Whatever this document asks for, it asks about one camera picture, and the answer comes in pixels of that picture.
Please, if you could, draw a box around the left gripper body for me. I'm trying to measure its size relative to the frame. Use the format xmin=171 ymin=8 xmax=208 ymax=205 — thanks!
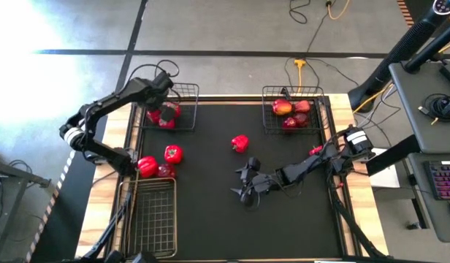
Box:
xmin=145 ymin=71 xmax=175 ymax=110

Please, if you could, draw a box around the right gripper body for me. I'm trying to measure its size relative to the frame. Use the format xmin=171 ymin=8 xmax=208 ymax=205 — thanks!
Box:
xmin=240 ymin=156 xmax=284 ymax=207

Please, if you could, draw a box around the dark maroon apple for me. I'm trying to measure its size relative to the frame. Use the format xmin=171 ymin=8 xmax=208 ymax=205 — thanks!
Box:
xmin=292 ymin=112 xmax=310 ymax=128
xmin=158 ymin=163 xmax=177 ymax=179

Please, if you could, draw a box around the red yellow apple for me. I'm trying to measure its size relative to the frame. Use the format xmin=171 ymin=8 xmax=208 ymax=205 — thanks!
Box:
xmin=271 ymin=98 xmax=293 ymax=117

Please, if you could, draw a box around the black table mat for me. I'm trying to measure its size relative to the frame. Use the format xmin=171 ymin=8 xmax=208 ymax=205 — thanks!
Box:
xmin=131 ymin=103 xmax=346 ymax=261

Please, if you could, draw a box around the black support strut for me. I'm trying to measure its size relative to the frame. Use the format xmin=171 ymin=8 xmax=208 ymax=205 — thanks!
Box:
xmin=80 ymin=189 xmax=133 ymax=261
xmin=329 ymin=178 xmax=389 ymax=259

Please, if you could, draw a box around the white box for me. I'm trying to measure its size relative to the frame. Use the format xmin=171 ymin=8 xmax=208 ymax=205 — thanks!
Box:
xmin=369 ymin=148 xmax=401 ymax=189

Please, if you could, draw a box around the black striped floor mat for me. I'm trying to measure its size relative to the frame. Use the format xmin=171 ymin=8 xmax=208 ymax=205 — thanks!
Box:
xmin=26 ymin=113 xmax=109 ymax=263

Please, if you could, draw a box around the grey metal stand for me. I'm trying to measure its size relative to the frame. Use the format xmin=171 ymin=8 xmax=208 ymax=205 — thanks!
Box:
xmin=0 ymin=145 xmax=53 ymax=263

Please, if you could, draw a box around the grey desk top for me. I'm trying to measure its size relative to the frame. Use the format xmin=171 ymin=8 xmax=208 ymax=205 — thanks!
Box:
xmin=388 ymin=61 xmax=450 ymax=154

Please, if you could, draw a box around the grey lower desk shelf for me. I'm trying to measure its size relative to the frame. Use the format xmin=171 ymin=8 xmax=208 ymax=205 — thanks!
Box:
xmin=407 ymin=151 xmax=450 ymax=244

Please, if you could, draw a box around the backlit black keyboard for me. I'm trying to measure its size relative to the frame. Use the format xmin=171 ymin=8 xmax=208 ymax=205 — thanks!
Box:
xmin=424 ymin=160 xmax=450 ymax=201

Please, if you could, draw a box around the black tower fan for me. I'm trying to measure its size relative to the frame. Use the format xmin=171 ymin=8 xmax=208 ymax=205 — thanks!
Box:
xmin=347 ymin=0 xmax=450 ymax=113

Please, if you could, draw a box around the black monitor pole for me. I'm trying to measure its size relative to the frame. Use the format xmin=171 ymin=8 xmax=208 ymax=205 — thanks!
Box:
xmin=403 ymin=18 xmax=450 ymax=73

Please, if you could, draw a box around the wooden slat panel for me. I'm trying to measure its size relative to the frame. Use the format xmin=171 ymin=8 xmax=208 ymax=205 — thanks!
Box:
xmin=396 ymin=0 xmax=416 ymax=27

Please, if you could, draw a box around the black wire basket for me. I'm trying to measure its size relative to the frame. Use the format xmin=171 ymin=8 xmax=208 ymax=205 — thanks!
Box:
xmin=261 ymin=85 xmax=327 ymax=136
xmin=135 ymin=83 xmax=201 ymax=134

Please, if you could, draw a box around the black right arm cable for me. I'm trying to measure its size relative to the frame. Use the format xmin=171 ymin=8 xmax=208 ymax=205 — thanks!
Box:
xmin=246 ymin=178 xmax=305 ymax=212

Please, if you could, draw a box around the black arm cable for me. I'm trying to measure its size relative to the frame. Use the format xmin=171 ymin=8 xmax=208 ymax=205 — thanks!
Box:
xmin=246 ymin=178 xmax=305 ymax=212
xmin=126 ymin=59 xmax=180 ymax=96

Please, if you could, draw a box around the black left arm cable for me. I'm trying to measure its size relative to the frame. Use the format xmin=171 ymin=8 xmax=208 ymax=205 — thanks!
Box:
xmin=126 ymin=59 xmax=180 ymax=96

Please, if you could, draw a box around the gold wire basket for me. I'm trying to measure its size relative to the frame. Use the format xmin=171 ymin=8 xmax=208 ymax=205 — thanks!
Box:
xmin=114 ymin=178 xmax=179 ymax=262

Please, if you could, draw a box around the yellow extension cord plug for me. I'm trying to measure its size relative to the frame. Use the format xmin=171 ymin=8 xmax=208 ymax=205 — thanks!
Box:
xmin=293 ymin=58 xmax=307 ymax=94

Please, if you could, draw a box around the black desk bracket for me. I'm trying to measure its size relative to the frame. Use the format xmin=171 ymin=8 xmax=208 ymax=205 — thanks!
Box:
xmin=365 ymin=134 xmax=425 ymax=177

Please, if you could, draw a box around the yellow floor cable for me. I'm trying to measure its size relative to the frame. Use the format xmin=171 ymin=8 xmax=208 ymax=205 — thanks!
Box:
xmin=352 ymin=83 xmax=396 ymax=115
xmin=327 ymin=0 xmax=352 ymax=21

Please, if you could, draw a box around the black floor cable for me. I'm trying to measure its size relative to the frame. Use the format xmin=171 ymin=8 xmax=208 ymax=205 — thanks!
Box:
xmin=289 ymin=0 xmax=312 ymax=25
xmin=306 ymin=2 xmax=334 ymax=53

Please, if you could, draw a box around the black coiled cable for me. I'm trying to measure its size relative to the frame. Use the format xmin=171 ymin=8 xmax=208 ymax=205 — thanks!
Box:
xmin=418 ymin=94 xmax=450 ymax=125

